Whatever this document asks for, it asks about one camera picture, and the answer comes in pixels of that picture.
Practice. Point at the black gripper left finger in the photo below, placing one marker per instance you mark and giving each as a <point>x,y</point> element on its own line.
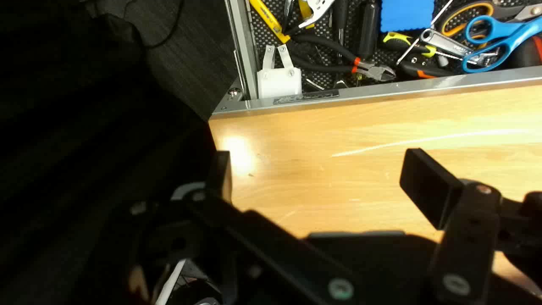
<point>221,178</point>

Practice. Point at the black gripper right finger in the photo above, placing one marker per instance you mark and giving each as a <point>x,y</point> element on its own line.
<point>434,192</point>

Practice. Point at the grey metal cabinet drawer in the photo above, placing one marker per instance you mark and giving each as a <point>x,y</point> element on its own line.
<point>395,88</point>

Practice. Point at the black and yellow screwdriver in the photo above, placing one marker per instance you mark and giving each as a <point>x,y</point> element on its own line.
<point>404,39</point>

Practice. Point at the orange and black pliers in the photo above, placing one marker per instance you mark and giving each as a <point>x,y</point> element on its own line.
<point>375,68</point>

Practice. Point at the silver metal wrench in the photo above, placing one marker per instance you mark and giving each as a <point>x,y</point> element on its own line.
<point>442,43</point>

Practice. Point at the blue plastic box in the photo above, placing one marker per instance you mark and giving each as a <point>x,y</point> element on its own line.
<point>407,14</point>

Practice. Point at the yellow and white pliers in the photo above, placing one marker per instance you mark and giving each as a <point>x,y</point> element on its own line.
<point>309,10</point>

